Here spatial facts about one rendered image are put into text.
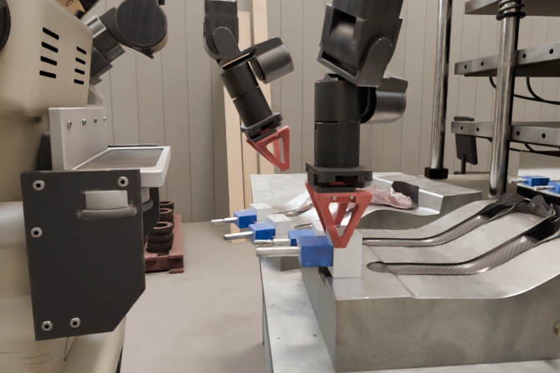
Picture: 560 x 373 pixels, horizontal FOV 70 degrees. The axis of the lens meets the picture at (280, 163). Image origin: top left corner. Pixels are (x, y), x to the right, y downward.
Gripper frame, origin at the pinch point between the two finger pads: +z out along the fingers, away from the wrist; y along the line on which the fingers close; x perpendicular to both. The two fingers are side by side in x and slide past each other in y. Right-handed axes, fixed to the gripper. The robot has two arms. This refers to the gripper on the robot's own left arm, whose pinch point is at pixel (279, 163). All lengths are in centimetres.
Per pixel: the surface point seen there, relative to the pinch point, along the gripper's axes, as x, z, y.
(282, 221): 4.5, 10.5, -0.1
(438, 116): -86, 35, 81
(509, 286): -12.6, 18.4, -35.7
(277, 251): 9.5, 4.0, -25.8
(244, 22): -75, -59, 290
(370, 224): -10.8, 19.5, -2.0
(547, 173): -75, 46, 21
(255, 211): 7.8, 9.8, 11.3
